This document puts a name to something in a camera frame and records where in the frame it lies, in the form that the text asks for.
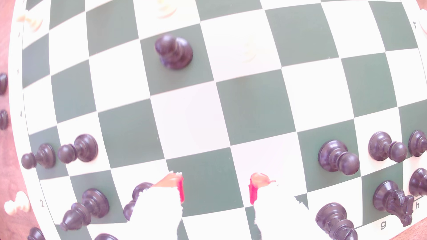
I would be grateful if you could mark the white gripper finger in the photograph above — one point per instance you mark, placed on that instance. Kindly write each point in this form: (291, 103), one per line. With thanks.
(280, 216)
(156, 213)

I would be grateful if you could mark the white pawn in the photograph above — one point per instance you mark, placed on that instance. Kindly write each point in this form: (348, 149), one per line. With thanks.
(165, 9)
(18, 202)
(248, 51)
(33, 22)

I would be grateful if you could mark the green and cream chess mat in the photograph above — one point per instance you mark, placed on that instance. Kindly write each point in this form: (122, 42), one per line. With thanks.
(257, 106)

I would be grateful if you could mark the large black chess piece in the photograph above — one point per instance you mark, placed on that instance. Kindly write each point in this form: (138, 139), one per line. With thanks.
(35, 235)

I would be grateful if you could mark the black pawn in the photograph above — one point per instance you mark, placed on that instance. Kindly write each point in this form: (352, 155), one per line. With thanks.
(418, 143)
(141, 190)
(2, 83)
(85, 148)
(3, 119)
(45, 156)
(333, 155)
(176, 55)
(380, 145)

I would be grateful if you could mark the black bishop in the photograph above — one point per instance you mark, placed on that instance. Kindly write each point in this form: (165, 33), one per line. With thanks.
(330, 216)

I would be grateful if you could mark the black pawn row b right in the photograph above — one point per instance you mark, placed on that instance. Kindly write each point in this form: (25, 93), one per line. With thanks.
(95, 203)

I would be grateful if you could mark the black knight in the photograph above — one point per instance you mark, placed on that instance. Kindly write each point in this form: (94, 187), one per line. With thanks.
(387, 196)

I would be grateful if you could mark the black rook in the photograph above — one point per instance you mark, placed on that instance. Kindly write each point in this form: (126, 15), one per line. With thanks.
(418, 182)

